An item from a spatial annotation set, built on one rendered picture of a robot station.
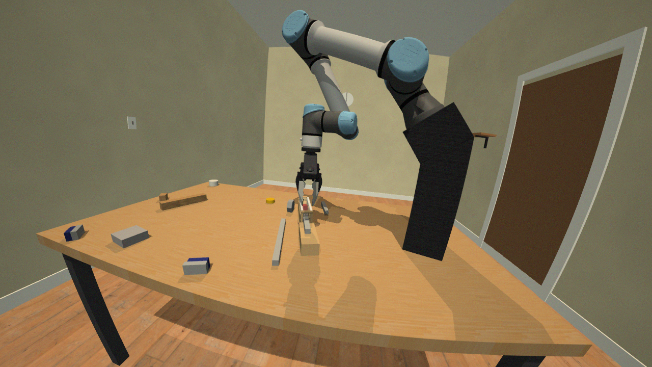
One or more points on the long wooden batten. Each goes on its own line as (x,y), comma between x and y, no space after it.
(173,203)

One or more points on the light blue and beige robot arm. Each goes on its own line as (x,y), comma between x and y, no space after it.
(402,64)

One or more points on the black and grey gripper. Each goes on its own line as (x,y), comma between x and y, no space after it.
(317,182)

